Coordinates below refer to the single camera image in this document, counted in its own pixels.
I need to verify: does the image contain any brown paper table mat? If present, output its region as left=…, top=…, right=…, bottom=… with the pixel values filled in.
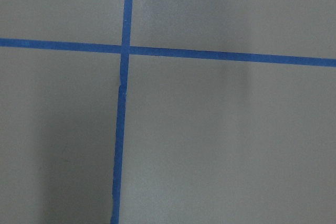
left=1, top=0, right=335, bottom=223

